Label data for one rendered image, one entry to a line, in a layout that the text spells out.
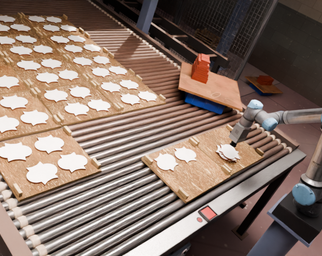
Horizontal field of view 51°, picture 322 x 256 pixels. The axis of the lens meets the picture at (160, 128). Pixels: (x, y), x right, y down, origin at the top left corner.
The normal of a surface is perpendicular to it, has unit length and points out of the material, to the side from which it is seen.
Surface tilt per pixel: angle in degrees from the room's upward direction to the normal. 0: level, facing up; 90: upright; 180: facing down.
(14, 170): 0
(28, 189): 0
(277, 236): 90
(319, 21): 90
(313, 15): 90
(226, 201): 0
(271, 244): 90
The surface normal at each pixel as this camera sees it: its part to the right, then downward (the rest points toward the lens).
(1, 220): 0.32, -0.78
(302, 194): -0.78, 0.26
